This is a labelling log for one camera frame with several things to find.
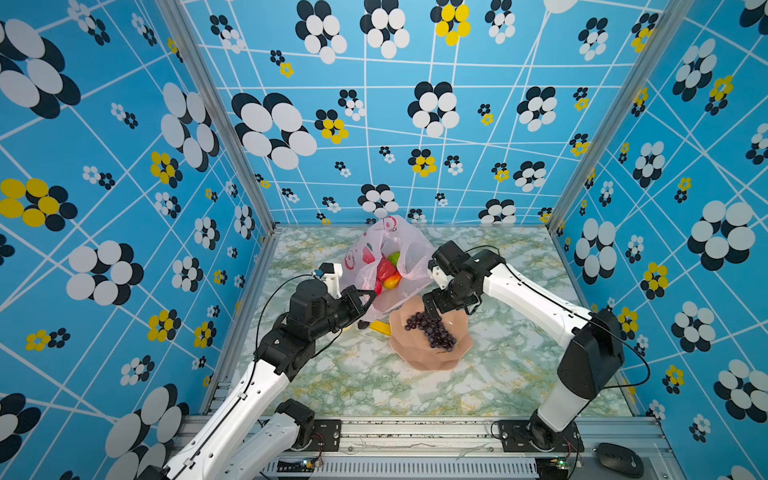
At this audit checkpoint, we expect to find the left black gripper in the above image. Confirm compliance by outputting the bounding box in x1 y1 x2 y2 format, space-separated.
310 286 377 343

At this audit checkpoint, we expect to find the small yellow red mango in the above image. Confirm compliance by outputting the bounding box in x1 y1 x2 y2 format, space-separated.
382 272 402 290

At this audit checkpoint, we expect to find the green kiwi half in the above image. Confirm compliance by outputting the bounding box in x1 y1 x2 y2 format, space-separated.
387 251 400 267

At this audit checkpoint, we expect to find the pink plastic bag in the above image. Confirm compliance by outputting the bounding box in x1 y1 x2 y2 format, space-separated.
340 215 436 322

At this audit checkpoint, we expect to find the dark purple grape bunch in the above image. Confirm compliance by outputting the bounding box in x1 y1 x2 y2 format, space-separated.
405 312 457 352

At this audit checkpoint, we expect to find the red strawberry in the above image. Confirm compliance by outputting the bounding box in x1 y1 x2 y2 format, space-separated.
376 258 397 283

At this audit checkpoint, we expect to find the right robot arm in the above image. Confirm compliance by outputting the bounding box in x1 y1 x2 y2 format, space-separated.
422 241 625 451

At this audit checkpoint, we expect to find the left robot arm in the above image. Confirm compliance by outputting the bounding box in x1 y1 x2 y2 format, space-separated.
138 275 376 479

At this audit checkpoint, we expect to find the yellow flat piece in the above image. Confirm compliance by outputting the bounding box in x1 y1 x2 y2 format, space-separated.
369 321 392 336

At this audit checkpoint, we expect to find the pink scalloped fruit plate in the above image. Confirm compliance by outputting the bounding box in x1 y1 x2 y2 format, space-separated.
389 297 474 371

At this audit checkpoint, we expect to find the left green circuit board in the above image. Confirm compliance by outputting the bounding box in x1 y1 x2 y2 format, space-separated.
276 457 323 474

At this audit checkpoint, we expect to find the green circuit board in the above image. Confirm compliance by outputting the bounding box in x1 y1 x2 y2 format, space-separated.
535 458 570 480
276 457 323 474

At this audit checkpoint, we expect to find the right green circuit board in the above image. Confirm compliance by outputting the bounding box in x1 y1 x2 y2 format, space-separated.
535 458 570 480

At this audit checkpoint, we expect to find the black computer mouse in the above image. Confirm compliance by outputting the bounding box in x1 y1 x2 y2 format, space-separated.
595 442 645 479

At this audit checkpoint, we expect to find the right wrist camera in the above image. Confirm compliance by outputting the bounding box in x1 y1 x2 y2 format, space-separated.
428 261 450 290

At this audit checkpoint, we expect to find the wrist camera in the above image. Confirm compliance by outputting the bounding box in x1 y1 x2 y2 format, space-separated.
428 261 450 290
313 262 343 299

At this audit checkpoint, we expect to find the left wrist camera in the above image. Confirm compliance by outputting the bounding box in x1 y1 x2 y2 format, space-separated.
313 262 343 299

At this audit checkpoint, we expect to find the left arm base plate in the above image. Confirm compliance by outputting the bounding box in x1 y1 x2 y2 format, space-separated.
258 418 343 453

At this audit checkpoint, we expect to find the aluminium front rail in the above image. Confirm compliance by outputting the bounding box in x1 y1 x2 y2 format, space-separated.
161 415 685 480

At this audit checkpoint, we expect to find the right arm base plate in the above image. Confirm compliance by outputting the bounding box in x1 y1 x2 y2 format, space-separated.
490 419 584 454

